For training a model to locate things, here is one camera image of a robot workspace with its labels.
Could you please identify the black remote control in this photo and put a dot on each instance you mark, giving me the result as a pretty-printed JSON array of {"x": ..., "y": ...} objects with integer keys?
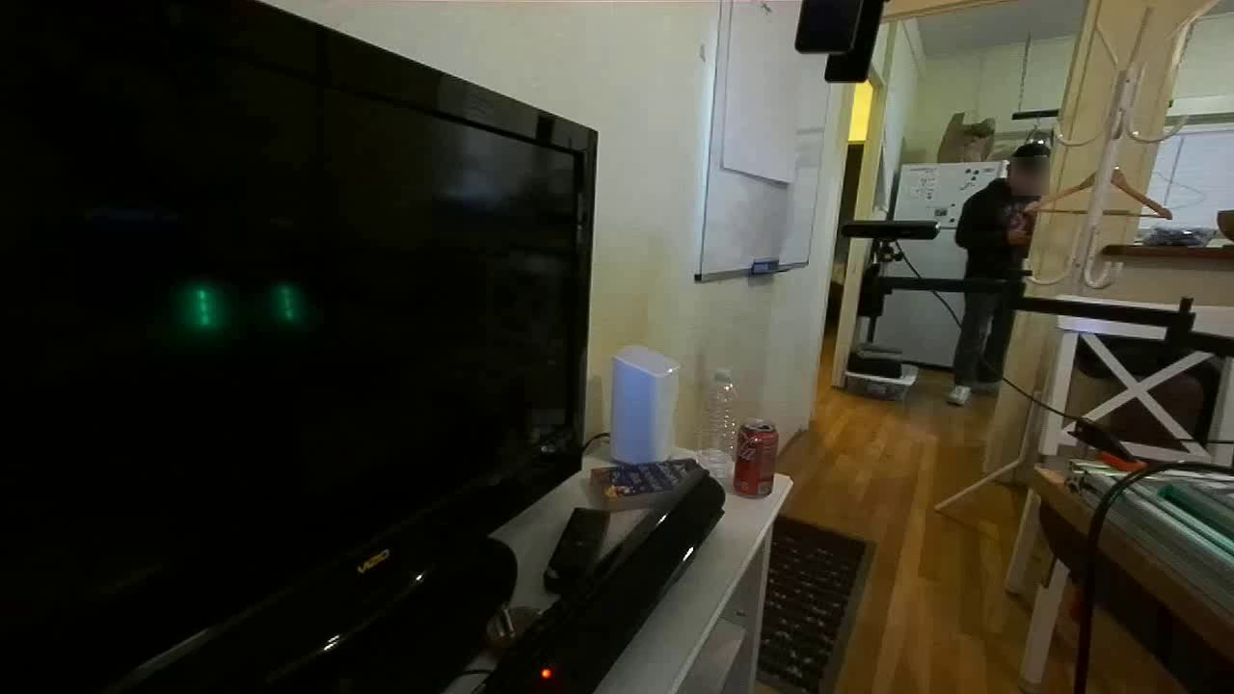
[{"x": 575, "y": 549}]

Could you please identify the black soundbar speaker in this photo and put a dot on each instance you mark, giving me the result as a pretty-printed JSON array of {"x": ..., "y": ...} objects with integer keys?
[{"x": 582, "y": 638}]

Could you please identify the clear plastic water bottle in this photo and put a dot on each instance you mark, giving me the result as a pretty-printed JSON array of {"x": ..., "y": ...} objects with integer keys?
[{"x": 722, "y": 422}]

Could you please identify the small dark card box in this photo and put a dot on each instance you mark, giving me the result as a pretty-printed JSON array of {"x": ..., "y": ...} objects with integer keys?
[{"x": 649, "y": 481}]

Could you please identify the red soda can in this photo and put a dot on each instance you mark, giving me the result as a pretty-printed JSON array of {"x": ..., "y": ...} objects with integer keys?
[{"x": 757, "y": 450}]

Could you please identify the black keyboard on stand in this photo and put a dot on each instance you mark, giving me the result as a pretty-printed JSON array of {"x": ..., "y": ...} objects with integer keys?
[{"x": 875, "y": 363}]

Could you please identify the white tv stand cabinet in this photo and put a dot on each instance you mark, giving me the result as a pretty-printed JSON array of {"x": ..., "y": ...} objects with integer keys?
[{"x": 699, "y": 635}]

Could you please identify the dark floor mat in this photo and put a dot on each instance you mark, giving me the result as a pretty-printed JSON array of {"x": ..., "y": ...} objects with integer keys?
[{"x": 811, "y": 594}]

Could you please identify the black flat screen television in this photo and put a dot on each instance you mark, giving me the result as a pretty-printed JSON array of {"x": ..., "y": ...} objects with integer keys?
[{"x": 289, "y": 330}]

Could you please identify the person in dark clothes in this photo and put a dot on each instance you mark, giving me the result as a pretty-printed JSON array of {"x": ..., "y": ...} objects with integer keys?
[{"x": 997, "y": 228}]

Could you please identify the white coat rack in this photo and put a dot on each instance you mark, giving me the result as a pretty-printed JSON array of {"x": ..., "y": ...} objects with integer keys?
[{"x": 1113, "y": 117}]

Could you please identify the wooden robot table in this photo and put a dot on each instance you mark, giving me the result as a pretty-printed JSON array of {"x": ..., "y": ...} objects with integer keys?
[{"x": 1159, "y": 554}]

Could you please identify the white wall whiteboard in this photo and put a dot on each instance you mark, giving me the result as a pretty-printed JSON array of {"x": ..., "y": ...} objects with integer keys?
[{"x": 767, "y": 145}]

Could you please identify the white x-frame side table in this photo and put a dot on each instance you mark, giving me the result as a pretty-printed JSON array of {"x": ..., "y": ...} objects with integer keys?
[{"x": 1120, "y": 399}]

